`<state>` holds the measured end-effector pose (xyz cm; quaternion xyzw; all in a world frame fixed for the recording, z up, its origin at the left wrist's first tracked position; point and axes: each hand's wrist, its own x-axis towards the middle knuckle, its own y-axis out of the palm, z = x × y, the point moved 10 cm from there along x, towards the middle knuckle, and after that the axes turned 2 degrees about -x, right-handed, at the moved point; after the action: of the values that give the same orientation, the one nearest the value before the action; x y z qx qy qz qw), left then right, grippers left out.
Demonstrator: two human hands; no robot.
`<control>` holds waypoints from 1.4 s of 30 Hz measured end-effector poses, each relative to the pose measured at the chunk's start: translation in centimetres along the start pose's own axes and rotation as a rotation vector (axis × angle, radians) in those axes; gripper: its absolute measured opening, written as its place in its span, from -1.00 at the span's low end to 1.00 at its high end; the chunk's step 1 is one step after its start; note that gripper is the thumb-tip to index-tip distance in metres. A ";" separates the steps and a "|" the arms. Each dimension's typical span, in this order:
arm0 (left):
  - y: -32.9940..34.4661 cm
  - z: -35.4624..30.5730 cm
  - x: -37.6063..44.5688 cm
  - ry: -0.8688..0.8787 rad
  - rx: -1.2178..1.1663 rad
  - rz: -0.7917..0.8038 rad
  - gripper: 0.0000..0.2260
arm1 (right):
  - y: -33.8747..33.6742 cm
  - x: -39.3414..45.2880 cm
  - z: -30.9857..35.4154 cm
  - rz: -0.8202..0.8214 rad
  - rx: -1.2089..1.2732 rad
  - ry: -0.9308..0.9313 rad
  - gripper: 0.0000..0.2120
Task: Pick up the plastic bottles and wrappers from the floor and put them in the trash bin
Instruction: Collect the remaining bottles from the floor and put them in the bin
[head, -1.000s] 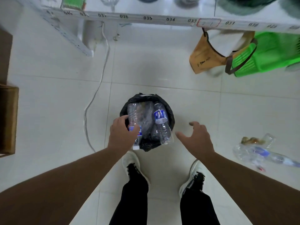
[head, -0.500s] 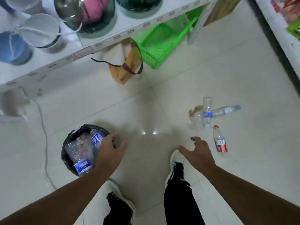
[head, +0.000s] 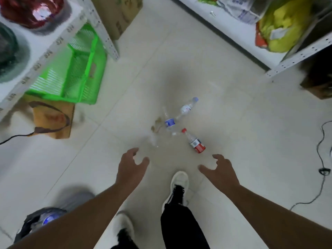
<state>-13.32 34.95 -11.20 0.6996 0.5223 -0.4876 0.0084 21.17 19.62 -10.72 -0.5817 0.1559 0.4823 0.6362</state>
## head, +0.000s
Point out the person's left hand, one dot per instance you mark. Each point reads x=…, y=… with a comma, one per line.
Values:
x=129, y=171

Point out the person's right hand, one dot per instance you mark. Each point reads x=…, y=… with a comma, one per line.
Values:
x=223, y=173

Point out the person's right thumb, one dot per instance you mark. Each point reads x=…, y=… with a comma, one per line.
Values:
x=206, y=170

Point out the person's left thumb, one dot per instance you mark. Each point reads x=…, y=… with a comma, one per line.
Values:
x=144, y=163

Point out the person's left forearm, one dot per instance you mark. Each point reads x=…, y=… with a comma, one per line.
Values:
x=77, y=220

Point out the person's right forearm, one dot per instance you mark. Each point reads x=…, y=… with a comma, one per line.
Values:
x=280, y=220

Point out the clear unlabelled plastic bottle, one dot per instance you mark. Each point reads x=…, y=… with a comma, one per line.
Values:
x=153, y=140

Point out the clear bottle with red label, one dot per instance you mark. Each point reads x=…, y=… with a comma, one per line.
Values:
x=195, y=143

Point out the white right shoe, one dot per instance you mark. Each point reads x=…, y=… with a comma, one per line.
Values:
x=179, y=184

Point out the white shoe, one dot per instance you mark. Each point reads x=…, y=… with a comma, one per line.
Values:
x=124, y=225
x=179, y=184

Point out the clear bottle with blue label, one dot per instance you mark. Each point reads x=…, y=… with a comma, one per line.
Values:
x=169, y=122

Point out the black right trouser leg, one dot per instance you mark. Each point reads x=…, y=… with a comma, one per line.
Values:
x=181, y=228

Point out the white left shoe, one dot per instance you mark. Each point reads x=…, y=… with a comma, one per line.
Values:
x=124, y=225

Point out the clear bottle with white label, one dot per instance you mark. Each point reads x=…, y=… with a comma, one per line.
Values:
x=186, y=108

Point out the brown paper bag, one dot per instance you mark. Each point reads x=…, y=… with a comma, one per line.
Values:
x=51, y=119

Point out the green plastic basket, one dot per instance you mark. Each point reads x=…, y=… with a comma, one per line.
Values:
x=70, y=72

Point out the dark bag with blue item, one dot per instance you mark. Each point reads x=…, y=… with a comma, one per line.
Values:
x=39, y=221

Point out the white metal shelf rack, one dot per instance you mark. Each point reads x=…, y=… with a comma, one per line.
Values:
x=264, y=44
x=46, y=49

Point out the brown cardboard box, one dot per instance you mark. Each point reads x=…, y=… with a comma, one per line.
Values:
x=119, y=15

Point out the yellow plastic bag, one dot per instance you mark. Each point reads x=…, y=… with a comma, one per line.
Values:
x=282, y=25

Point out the white printed plastic bag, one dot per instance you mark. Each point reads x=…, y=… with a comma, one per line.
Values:
x=241, y=9

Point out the dark green packet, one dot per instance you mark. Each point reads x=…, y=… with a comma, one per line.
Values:
x=10, y=53

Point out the red shiny packet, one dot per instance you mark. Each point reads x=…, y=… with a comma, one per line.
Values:
x=33, y=11

